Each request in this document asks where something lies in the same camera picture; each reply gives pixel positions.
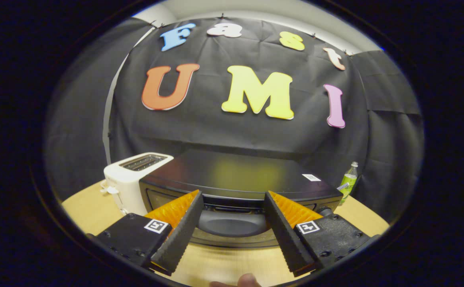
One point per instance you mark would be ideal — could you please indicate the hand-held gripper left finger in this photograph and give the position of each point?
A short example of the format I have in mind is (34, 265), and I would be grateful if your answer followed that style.
(180, 235)

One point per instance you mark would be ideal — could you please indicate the white toaster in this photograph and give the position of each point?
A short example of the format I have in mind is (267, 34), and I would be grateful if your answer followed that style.
(124, 187)

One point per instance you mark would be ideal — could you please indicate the striped straw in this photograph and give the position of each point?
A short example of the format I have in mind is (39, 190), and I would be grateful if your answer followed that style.
(343, 186)

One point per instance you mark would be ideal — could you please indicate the green drink bottle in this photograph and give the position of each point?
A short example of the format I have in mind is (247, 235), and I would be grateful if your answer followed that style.
(350, 180)

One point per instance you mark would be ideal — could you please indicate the black toaster oven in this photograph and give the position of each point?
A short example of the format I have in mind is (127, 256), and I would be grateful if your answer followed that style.
(236, 171)

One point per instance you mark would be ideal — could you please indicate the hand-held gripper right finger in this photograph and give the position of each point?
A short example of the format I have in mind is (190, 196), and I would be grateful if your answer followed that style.
(286, 235)

